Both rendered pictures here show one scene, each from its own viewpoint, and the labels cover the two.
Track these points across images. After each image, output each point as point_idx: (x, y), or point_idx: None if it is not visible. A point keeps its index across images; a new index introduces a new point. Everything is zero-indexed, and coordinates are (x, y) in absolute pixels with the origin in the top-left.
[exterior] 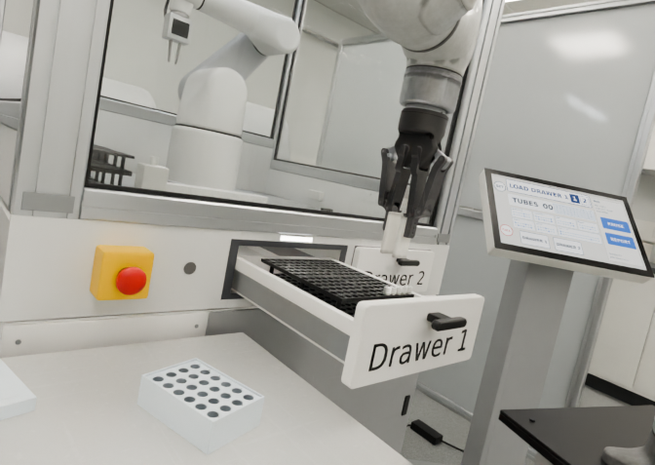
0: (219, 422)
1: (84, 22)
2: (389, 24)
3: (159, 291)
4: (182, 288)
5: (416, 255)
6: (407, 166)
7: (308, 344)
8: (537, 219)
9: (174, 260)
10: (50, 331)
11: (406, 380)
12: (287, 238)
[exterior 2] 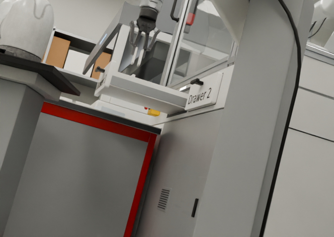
0: (95, 107)
1: (171, 48)
2: (132, 4)
3: (160, 116)
4: (163, 114)
5: (209, 78)
6: (143, 32)
7: (175, 140)
8: None
9: None
10: None
11: (199, 183)
12: (181, 89)
